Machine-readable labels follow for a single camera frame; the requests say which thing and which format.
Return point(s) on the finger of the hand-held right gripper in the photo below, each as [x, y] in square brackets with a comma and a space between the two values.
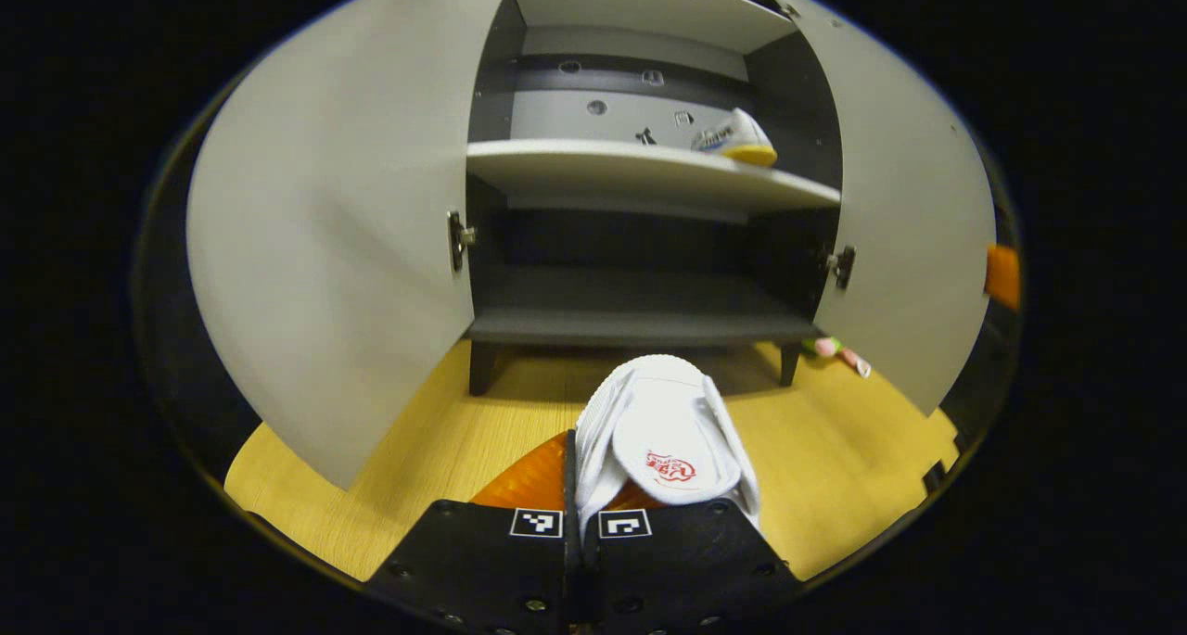
[1003, 273]

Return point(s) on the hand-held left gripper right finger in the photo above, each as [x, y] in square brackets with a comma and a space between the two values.
[686, 570]

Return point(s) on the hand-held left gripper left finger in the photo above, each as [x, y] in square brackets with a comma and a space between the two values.
[491, 570]

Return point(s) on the grey shoe cabinet door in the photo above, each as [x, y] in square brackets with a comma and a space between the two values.
[334, 227]
[913, 246]

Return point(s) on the white shoe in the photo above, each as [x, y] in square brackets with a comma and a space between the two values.
[742, 139]
[663, 412]

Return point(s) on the green pink plush toy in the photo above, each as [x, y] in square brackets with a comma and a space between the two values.
[830, 348]

